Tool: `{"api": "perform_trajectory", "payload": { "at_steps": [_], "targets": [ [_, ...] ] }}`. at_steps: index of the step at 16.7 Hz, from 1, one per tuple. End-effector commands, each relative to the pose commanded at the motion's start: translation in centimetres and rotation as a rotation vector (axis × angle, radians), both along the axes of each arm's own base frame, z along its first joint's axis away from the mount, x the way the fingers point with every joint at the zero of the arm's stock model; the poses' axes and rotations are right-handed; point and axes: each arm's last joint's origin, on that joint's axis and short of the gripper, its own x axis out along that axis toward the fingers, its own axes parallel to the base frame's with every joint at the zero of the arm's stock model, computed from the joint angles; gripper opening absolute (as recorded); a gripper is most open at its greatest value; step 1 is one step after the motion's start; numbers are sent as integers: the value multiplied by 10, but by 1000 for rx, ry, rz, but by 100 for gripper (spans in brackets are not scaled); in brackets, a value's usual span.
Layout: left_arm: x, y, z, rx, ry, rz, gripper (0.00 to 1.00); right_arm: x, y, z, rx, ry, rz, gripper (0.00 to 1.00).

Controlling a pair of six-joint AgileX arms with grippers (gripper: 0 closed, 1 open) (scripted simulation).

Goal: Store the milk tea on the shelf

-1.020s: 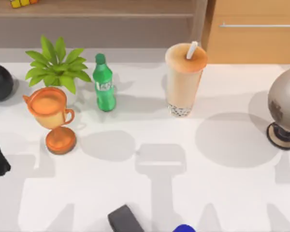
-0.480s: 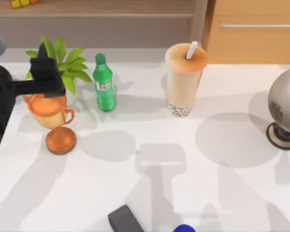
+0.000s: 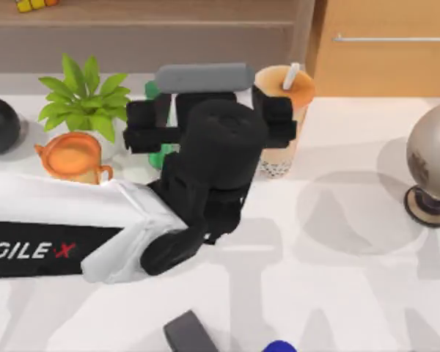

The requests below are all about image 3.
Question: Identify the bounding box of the pale grey rounded box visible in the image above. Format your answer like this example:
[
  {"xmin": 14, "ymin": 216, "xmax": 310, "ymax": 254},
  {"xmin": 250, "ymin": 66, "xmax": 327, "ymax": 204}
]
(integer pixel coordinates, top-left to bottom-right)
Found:
[{"xmin": 155, "ymin": 62, "xmax": 257, "ymax": 95}]

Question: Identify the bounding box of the bubble tea cup with straw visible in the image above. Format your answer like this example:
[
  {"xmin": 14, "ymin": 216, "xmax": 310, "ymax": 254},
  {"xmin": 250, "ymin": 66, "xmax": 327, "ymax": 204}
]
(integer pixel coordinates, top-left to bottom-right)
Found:
[{"xmin": 254, "ymin": 62, "xmax": 316, "ymax": 180}]

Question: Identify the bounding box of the green bottle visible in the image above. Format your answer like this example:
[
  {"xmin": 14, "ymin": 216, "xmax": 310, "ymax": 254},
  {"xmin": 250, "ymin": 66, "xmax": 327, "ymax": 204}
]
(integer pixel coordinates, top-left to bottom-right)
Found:
[{"xmin": 144, "ymin": 80, "xmax": 181, "ymax": 170}]

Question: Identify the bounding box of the green plant in white pot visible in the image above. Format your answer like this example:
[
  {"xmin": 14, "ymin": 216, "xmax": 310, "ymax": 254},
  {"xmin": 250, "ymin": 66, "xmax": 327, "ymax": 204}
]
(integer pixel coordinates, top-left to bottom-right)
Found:
[{"xmin": 37, "ymin": 53, "xmax": 133, "ymax": 168}]

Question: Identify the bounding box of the wooden open shelf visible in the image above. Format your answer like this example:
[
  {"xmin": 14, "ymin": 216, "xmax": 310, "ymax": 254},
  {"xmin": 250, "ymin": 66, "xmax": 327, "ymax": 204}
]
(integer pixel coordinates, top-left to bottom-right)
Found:
[{"xmin": 0, "ymin": 0, "xmax": 318, "ymax": 75}]

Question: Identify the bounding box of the orange teapot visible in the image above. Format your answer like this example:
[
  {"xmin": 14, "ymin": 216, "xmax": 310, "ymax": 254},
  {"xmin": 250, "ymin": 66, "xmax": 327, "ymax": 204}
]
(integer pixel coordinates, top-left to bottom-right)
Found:
[{"xmin": 34, "ymin": 131, "xmax": 114, "ymax": 185}]

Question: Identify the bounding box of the wooden cupboard door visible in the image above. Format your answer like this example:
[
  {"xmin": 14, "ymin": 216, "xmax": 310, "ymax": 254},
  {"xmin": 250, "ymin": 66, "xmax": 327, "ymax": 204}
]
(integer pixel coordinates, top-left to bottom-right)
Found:
[{"xmin": 307, "ymin": 0, "xmax": 440, "ymax": 98}]

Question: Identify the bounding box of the black round ball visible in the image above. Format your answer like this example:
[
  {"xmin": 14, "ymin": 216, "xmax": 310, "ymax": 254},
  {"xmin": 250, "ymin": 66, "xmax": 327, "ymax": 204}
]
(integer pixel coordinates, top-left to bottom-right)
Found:
[{"xmin": 0, "ymin": 96, "xmax": 22, "ymax": 155}]

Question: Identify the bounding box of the grey globe on stand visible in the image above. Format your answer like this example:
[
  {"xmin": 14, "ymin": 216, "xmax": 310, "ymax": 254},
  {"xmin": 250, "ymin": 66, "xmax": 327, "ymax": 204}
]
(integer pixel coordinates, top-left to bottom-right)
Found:
[{"xmin": 403, "ymin": 100, "xmax": 440, "ymax": 230}]

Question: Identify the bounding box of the yellow and orange toy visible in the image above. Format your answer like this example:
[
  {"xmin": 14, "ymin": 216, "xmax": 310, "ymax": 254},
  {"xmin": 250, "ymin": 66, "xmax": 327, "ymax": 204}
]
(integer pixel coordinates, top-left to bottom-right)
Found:
[{"xmin": 15, "ymin": 0, "xmax": 62, "ymax": 14}]

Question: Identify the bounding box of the dark grey flat block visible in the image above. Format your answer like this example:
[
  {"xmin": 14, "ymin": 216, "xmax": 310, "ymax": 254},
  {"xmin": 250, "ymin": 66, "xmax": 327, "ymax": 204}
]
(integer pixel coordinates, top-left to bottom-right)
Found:
[{"xmin": 163, "ymin": 309, "xmax": 219, "ymax": 352}]

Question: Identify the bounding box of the blue round object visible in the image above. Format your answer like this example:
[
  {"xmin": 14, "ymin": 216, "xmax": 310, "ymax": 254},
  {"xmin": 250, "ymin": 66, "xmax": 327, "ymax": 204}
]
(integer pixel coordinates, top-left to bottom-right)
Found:
[{"xmin": 260, "ymin": 340, "xmax": 298, "ymax": 352}]

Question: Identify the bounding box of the long metal handle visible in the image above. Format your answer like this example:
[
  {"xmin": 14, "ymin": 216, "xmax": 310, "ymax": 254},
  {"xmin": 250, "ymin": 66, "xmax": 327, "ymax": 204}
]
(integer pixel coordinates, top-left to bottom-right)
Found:
[{"xmin": 333, "ymin": 33, "xmax": 440, "ymax": 43}]

